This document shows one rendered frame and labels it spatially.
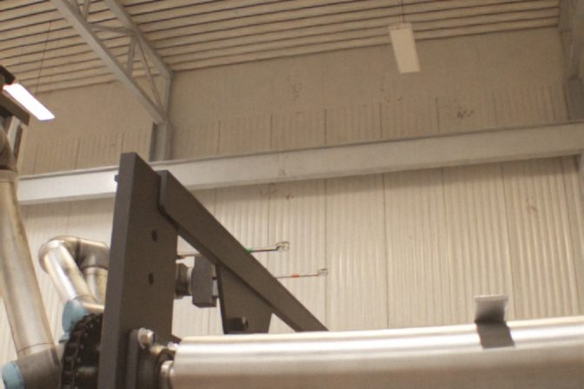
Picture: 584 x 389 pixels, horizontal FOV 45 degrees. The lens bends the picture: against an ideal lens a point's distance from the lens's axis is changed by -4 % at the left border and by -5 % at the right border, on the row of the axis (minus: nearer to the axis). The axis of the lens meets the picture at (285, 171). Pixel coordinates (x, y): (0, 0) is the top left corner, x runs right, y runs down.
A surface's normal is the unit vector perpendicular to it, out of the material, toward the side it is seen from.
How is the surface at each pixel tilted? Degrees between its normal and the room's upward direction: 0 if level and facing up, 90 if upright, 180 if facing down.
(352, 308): 90
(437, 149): 90
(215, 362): 76
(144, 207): 90
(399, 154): 90
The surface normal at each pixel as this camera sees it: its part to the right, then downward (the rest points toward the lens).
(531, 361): -0.26, -0.35
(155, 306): 0.97, -0.09
